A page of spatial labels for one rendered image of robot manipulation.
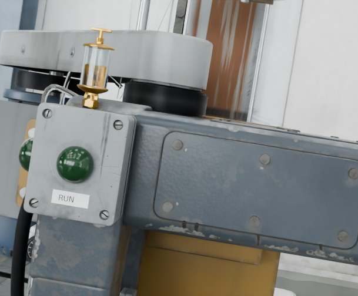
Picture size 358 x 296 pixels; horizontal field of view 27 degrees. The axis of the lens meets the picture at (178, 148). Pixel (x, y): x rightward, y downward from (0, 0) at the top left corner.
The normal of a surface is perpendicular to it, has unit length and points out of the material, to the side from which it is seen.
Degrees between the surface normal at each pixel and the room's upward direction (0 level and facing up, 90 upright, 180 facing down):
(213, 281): 90
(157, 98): 90
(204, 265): 90
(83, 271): 90
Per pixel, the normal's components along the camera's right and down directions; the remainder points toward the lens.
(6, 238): -0.29, 0.03
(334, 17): -0.08, 0.04
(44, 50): -0.82, -0.10
